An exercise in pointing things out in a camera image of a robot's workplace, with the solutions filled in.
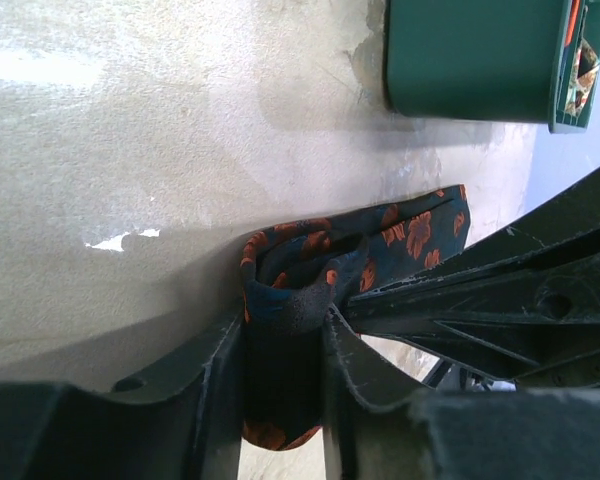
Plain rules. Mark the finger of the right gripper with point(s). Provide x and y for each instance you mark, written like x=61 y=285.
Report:
x=522 y=304

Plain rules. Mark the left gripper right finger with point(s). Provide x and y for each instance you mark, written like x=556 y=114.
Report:
x=379 y=423

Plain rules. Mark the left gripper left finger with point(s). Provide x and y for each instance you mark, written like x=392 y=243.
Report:
x=181 y=417

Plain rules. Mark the dark orange floral tie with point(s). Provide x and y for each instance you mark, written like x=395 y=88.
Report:
x=292 y=273

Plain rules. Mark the rolled brown beige tie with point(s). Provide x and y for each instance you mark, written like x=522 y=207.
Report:
x=582 y=78

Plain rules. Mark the green compartment tray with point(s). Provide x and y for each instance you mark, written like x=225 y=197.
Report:
x=496 y=61

